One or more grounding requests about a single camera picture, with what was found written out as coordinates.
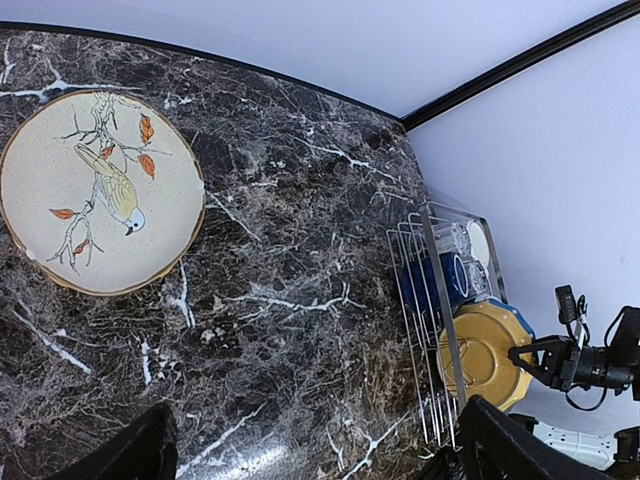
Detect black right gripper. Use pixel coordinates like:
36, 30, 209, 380
507, 335, 598, 390

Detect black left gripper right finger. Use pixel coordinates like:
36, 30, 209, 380
458, 395, 613, 479

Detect black frame post right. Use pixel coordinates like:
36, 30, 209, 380
401, 1, 639, 132

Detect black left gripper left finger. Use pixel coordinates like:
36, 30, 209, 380
49, 402, 178, 480

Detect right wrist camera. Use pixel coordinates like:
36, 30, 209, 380
555, 285, 579, 325

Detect teal and white mug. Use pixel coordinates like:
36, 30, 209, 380
466, 220, 491, 268

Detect clear glass cup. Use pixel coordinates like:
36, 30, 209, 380
463, 260, 492, 297
431, 221, 470, 255

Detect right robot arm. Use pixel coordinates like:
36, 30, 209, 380
508, 306, 639, 400

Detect metal wire dish rack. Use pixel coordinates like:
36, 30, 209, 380
386, 206, 468, 452

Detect blue polka dot plate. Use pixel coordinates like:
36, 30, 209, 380
480, 297, 536, 343

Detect dark blue mug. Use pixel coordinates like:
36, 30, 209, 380
401, 252, 469, 313

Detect cream bird pattern plate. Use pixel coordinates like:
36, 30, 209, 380
1, 90, 206, 296

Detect yellow polka dot plate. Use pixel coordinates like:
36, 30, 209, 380
453, 302, 533, 412
154, 258, 181, 278

